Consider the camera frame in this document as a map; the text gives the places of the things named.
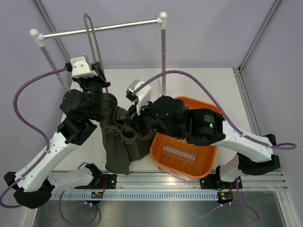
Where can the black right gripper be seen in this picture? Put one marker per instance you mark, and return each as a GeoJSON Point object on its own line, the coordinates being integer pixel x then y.
{"type": "Point", "coordinates": [138, 119]}

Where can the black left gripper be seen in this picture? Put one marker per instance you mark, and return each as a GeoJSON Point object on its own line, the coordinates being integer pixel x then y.
{"type": "Point", "coordinates": [100, 78]}

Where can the dark green shorts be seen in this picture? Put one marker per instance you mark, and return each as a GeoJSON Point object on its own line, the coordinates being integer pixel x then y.
{"type": "Point", "coordinates": [123, 145]}

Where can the beige wire hanger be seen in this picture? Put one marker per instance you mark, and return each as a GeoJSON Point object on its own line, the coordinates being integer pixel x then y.
{"type": "Point", "coordinates": [93, 42]}

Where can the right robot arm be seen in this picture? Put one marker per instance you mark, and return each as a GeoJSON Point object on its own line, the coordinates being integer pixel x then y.
{"type": "Point", "coordinates": [251, 158]}

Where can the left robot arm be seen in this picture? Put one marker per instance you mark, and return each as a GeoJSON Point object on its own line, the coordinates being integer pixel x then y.
{"type": "Point", "coordinates": [35, 183]}

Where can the white rack base foot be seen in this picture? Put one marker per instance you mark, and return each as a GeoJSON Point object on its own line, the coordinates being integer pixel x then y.
{"type": "Point", "coordinates": [163, 89]}

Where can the orange plastic tub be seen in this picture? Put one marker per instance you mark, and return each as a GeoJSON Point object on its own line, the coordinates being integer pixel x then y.
{"type": "Point", "coordinates": [188, 149]}

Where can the silver clothes rack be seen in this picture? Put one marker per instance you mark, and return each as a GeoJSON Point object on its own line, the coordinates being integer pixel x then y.
{"type": "Point", "coordinates": [161, 20]}

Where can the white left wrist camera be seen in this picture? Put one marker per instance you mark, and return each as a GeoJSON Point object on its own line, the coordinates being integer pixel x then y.
{"type": "Point", "coordinates": [79, 68]}

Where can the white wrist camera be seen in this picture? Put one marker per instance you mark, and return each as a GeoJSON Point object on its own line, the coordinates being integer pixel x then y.
{"type": "Point", "coordinates": [141, 98]}
{"type": "Point", "coordinates": [79, 68]}

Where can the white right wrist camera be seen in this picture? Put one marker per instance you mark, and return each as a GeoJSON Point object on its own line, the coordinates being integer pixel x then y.
{"type": "Point", "coordinates": [141, 98]}

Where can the aluminium mounting rail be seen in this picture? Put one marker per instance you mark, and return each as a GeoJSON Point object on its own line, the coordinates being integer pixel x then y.
{"type": "Point", "coordinates": [159, 181]}

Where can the white slotted cable duct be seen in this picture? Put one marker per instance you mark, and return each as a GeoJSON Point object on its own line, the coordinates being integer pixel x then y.
{"type": "Point", "coordinates": [111, 195]}

